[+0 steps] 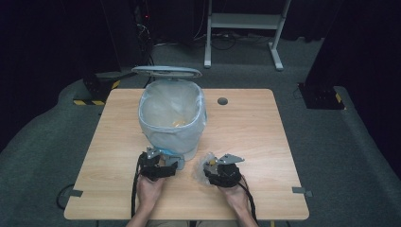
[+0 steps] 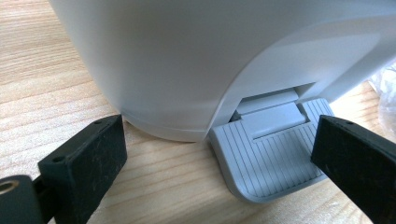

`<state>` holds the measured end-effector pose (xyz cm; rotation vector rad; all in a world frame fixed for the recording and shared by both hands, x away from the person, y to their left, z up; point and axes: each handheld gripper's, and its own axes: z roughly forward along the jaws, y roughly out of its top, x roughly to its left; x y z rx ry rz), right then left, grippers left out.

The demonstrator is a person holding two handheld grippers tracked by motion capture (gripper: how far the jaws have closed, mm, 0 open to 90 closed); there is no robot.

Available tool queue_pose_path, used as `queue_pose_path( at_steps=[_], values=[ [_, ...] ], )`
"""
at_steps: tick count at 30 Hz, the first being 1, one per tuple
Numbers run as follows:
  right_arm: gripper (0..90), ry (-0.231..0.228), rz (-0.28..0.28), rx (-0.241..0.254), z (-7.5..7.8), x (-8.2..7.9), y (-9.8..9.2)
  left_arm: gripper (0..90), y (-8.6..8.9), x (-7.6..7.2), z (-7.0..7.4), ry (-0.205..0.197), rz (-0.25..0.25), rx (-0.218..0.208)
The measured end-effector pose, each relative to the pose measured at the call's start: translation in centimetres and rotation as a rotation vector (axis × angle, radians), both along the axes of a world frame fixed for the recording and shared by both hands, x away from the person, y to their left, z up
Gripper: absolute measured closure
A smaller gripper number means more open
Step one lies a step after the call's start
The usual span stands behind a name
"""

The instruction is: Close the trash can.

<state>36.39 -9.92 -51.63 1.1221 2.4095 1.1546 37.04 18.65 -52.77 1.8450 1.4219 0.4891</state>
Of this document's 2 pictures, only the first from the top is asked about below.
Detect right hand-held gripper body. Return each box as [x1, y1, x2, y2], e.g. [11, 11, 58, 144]
[207, 153, 246, 189]

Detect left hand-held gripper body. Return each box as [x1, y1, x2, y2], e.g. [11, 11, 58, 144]
[137, 146, 168, 183]

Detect white grey pedal trash can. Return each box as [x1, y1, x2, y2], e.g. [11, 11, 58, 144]
[131, 65, 208, 170]

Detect translucent white trash bag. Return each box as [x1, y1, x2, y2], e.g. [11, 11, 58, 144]
[138, 79, 208, 156]

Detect person's right hand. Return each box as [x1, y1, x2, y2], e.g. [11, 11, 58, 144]
[218, 183, 251, 213]

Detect person's left hand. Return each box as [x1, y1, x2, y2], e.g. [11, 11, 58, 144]
[136, 174, 167, 210]

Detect black stand base yellow stripes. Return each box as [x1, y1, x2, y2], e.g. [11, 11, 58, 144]
[72, 70, 123, 107]
[297, 81, 347, 111]

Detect white metal stand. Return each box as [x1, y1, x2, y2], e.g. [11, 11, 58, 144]
[202, 0, 293, 72]

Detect left hand-held gripper black cable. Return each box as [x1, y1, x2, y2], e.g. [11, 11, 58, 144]
[130, 154, 147, 219]

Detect hand-held gripper black cable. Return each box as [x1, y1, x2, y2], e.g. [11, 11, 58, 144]
[130, 154, 147, 219]
[237, 181, 259, 225]

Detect right hand-held gripper black cable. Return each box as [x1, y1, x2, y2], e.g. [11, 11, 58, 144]
[237, 181, 259, 225]

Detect grey table edge bracket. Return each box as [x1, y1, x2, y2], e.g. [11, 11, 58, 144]
[291, 185, 314, 199]
[63, 187, 84, 199]

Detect black floor cables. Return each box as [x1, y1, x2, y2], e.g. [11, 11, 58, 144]
[152, 30, 276, 52]

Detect dark equipment rack with cables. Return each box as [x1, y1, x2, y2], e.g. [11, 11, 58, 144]
[100, 0, 157, 88]

